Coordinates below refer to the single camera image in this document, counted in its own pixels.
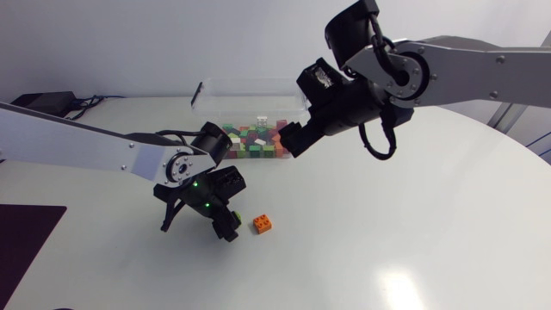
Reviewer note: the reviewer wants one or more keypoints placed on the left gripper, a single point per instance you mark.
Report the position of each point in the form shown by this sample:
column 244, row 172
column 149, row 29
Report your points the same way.
column 201, row 196

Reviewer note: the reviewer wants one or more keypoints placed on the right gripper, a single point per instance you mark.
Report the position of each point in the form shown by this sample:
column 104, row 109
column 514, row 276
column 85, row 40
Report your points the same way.
column 329, row 118

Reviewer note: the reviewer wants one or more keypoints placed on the green toy brick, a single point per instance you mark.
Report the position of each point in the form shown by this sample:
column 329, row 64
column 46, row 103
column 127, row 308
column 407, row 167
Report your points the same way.
column 237, row 217

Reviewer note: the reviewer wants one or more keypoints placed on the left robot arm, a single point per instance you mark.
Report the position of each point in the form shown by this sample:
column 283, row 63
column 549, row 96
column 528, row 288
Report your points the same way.
column 64, row 142

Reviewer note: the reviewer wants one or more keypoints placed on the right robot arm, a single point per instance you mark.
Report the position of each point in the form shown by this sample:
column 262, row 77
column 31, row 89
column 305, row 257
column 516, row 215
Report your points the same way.
column 473, row 73

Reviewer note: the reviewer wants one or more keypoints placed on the pile of toy bricks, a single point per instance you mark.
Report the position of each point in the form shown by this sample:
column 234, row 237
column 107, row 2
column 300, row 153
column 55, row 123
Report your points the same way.
column 254, row 140

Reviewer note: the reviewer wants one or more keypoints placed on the clear plastic container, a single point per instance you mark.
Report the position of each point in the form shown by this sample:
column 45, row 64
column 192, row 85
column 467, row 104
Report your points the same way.
column 249, row 103

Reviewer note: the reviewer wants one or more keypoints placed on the orange toy brick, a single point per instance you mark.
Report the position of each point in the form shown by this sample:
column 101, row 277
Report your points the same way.
column 262, row 224

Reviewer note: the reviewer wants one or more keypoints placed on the dark mat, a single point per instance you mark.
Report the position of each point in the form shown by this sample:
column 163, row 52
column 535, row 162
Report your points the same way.
column 23, row 241

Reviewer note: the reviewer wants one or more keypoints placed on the black power brick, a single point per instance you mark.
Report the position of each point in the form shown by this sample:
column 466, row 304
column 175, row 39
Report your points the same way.
column 45, row 102

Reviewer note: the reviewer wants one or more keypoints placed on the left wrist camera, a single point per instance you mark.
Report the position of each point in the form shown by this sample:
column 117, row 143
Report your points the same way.
column 231, row 181

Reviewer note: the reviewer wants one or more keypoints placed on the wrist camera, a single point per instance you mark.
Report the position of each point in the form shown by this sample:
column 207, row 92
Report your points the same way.
column 231, row 181
column 320, row 82

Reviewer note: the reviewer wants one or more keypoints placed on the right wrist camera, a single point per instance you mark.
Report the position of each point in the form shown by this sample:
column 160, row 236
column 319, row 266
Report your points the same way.
column 320, row 82

